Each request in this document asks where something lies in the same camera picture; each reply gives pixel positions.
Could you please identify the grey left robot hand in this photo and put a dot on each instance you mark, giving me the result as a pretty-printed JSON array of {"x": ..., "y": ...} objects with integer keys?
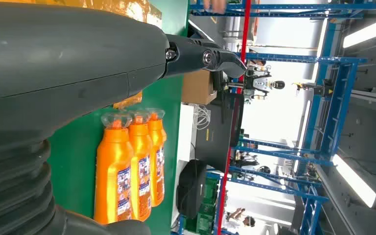
[{"x": 61, "y": 55}]

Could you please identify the orange detergent bottle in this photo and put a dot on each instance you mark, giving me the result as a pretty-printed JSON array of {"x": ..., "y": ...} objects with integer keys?
[
  {"x": 141, "y": 146},
  {"x": 157, "y": 139},
  {"x": 110, "y": 168}
]

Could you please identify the brown cardboard box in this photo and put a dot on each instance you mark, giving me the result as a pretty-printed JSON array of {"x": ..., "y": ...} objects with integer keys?
[{"x": 196, "y": 87}]

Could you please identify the white table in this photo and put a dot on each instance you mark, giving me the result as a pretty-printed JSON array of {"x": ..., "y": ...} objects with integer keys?
[{"x": 184, "y": 139}]

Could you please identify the seated person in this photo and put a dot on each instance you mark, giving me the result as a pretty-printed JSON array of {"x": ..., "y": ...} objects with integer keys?
[{"x": 214, "y": 5}]

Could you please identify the dark grey flat case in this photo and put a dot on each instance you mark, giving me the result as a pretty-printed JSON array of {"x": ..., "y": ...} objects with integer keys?
[{"x": 217, "y": 142}]

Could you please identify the black carrying case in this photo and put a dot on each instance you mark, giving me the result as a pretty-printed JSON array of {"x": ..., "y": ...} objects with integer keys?
[{"x": 191, "y": 188}]

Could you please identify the red pole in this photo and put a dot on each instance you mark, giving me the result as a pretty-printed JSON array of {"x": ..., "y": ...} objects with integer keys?
[{"x": 245, "y": 26}]

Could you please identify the background humanoid robot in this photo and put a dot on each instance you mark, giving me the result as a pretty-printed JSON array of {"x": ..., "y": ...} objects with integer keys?
[{"x": 259, "y": 82}]

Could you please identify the green plastic crate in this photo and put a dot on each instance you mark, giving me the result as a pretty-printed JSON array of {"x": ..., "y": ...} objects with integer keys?
[{"x": 207, "y": 194}]

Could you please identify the blue steel rack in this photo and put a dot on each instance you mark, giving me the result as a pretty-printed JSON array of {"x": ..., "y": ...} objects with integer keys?
[{"x": 272, "y": 188}]

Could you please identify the ceiling light strip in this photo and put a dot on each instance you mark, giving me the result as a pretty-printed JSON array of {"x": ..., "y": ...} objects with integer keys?
[
  {"x": 369, "y": 30},
  {"x": 353, "y": 180}
]

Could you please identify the tall blue steel frame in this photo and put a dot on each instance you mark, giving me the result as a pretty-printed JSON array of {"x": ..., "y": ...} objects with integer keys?
[{"x": 330, "y": 107}]

